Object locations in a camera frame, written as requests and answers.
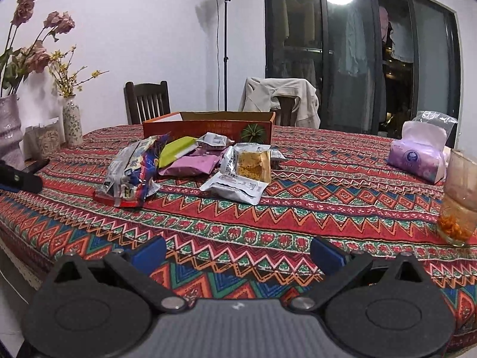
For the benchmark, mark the purple tissue pack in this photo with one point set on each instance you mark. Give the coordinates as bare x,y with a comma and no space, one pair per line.
415,154

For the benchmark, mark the clear yellow cake packet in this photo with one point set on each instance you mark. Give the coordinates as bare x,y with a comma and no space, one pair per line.
251,164

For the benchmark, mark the black sliding glass door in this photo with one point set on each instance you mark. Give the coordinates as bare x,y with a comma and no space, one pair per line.
357,63

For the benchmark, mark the yellow flower branches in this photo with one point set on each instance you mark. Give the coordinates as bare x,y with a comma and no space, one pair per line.
67,78

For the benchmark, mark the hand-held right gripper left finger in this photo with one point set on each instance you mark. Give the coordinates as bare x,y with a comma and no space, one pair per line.
151,252

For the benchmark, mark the small white snack packet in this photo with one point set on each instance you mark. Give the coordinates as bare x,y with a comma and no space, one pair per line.
214,140

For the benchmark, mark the red snack packet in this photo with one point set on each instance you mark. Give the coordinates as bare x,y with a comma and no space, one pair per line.
111,200

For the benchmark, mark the beige jacket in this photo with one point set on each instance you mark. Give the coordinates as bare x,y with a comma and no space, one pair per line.
261,95

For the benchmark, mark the pink dried flowers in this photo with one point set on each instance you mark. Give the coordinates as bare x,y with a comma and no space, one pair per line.
33,56

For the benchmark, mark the floor lamp on stand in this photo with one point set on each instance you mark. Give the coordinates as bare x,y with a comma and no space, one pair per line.
224,44

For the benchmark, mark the clear storage container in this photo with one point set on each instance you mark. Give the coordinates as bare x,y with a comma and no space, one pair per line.
43,138

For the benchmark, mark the small floral vase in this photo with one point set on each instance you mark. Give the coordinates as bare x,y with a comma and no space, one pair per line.
72,125

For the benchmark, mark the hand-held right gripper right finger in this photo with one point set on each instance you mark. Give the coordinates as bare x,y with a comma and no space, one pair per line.
327,255

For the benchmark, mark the dark wooden chair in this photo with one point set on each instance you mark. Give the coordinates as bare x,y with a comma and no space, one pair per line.
147,100
285,110

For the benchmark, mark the pale blue hanging garment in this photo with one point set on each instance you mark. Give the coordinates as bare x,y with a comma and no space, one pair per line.
357,41

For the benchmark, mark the pink hanging garment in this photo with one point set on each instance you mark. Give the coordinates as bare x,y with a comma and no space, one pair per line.
384,22

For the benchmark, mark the glass cup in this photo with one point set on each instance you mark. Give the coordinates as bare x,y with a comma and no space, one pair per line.
458,201

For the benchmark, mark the white hanging garment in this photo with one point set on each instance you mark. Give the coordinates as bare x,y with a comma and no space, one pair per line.
401,43

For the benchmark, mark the silver blue snack bag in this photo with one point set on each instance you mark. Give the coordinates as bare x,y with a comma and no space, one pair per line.
130,167

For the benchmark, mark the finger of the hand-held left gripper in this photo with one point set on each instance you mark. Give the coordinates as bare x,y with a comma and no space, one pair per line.
22,182
37,166

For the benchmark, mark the clear plastic bag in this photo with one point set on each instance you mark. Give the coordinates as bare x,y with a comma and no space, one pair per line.
438,119

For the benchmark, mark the pink snack packet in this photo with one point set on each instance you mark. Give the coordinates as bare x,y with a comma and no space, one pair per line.
190,164

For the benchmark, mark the green snack packet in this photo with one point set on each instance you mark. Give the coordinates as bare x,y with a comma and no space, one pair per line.
177,151

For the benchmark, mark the orange cardboard box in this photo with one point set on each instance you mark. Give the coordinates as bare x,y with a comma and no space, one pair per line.
223,128

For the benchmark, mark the small silver snack packet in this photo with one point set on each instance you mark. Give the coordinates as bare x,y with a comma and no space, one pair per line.
276,156

